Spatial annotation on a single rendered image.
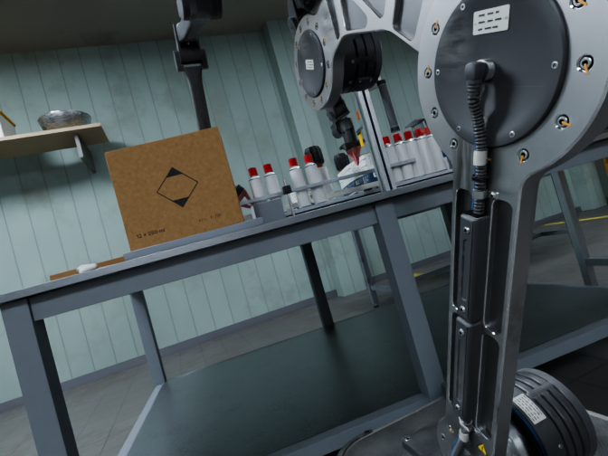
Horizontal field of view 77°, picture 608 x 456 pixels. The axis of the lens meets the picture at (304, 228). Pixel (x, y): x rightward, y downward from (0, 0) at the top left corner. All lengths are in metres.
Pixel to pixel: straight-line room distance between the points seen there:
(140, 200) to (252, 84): 3.95
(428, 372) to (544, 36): 0.98
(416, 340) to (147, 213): 0.83
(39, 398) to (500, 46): 1.14
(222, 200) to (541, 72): 0.80
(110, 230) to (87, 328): 0.99
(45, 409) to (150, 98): 3.92
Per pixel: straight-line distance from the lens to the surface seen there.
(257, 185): 1.50
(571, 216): 2.38
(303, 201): 1.51
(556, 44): 0.43
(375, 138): 1.51
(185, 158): 1.08
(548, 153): 0.45
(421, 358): 1.23
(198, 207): 1.06
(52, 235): 4.51
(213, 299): 4.35
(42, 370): 1.16
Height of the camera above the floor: 0.76
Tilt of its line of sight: 2 degrees up
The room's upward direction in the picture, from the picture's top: 16 degrees counter-clockwise
